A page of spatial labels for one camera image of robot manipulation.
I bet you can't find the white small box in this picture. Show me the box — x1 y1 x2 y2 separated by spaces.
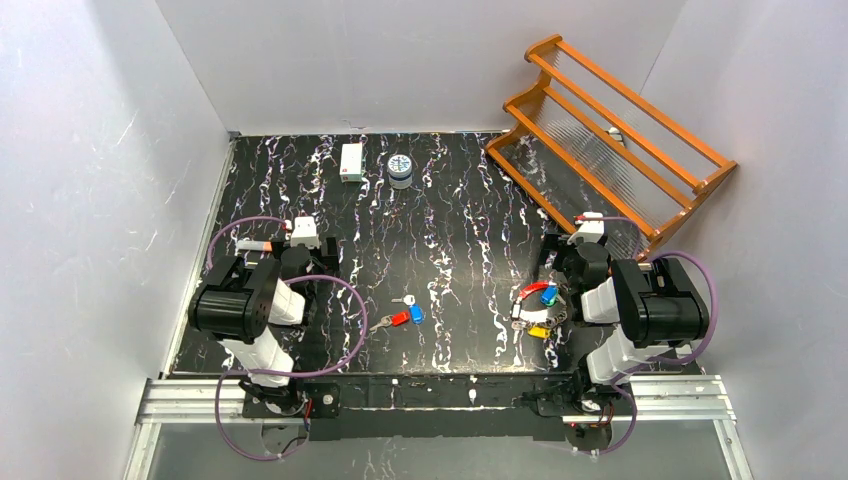
339 142 364 183

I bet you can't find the white orange marker tube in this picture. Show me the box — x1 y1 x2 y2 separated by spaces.
236 239 273 252

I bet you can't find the key with red tag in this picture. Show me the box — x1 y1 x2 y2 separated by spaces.
369 311 411 333

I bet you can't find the purple cable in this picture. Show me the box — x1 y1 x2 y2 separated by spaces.
572 215 721 457
204 215 370 463

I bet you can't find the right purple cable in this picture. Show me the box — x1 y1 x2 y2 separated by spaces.
572 215 721 457

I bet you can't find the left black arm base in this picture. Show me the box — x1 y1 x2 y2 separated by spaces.
238 380 341 420

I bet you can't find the metal keyring with red handle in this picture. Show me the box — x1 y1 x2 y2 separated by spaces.
509 281 570 339

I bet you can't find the aluminium rail frame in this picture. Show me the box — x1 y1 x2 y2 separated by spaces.
126 372 752 479

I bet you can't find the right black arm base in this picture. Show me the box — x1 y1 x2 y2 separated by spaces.
519 378 621 452

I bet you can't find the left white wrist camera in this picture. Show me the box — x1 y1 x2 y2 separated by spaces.
289 216 321 249

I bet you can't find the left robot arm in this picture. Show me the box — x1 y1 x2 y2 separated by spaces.
187 237 339 389

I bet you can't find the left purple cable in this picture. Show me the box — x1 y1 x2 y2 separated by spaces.
204 215 370 463

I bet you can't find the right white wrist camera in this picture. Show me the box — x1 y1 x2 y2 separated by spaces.
567 212 605 245

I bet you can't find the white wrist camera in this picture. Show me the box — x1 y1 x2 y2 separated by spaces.
289 216 321 249
567 212 605 245

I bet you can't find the orange wooden shoe rack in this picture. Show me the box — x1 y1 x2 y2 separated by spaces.
486 34 738 257

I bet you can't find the key with blue tag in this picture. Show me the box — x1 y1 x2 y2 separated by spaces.
392 294 424 325

